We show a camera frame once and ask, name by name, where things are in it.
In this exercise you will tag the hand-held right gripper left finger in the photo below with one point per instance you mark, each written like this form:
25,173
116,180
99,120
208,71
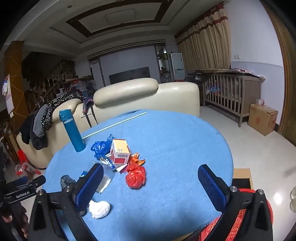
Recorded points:
89,185

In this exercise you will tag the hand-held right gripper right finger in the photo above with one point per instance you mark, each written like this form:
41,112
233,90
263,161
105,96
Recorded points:
211,190

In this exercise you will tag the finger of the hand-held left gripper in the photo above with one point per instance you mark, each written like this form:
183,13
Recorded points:
34,181

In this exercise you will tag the blue and white packet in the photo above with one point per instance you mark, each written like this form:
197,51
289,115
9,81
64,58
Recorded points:
108,162

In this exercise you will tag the red mesh plastic basket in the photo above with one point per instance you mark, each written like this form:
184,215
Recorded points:
238,220

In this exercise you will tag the orange and white medicine box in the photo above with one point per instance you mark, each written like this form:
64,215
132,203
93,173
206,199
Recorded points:
120,150

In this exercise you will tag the person's left hand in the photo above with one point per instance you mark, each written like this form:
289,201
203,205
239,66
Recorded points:
13,219

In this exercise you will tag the crumpled grey foil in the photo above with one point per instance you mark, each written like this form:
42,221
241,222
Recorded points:
66,180

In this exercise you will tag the crumpled white tissue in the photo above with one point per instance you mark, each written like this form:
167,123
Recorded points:
99,208

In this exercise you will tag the red plastic stool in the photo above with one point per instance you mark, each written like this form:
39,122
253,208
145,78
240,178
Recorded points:
22,155

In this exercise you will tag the flat cardboard box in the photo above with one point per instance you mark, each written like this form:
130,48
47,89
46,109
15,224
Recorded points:
241,172

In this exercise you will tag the white and red paper scrap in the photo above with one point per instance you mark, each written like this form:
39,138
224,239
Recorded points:
121,168

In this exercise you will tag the crumpled blue plastic wrapper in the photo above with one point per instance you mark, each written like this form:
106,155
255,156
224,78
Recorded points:
99,147

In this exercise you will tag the crumpled red plastic bag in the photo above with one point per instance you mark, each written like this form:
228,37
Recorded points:
135,177

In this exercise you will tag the crumpled orange wrapper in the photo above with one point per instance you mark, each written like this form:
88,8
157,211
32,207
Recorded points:
136,160

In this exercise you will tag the teal thermos bottle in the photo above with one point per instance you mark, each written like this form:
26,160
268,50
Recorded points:
72,132

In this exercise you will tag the grey garment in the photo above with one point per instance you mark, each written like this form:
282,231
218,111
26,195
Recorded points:
39,125

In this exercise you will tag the thin white stick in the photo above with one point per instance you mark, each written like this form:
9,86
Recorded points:
115,125

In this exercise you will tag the black floral garment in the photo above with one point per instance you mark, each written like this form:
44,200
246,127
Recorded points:
57,102

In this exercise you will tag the brown cardboard box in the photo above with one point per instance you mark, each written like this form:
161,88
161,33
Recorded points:
261,118

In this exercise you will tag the pile of storage boxes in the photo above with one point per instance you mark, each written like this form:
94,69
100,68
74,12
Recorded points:
78,85

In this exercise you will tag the cream leather sofa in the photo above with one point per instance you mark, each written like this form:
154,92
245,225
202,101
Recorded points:
143,99

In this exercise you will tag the dark wooden staircase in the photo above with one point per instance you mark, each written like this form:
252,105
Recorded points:
53,81

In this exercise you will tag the wooden baby crib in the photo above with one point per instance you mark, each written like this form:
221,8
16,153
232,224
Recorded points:
249,92

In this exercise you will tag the woven bamboo tray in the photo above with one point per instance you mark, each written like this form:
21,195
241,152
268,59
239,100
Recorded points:
212,70

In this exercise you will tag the red printed cloth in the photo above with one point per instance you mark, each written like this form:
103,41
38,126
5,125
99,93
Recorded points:
245,71

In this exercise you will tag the white standing air conditioner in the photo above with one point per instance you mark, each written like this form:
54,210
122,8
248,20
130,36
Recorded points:
178,67

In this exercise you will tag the glass display cabinet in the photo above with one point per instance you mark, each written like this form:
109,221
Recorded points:
161,64

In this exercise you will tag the beige and red curtain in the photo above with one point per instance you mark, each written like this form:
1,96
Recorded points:
208,46

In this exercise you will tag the wall calendar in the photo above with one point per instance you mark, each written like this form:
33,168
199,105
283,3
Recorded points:
8,97

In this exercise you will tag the wooden door frame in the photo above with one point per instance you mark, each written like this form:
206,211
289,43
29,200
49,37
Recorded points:
286,81

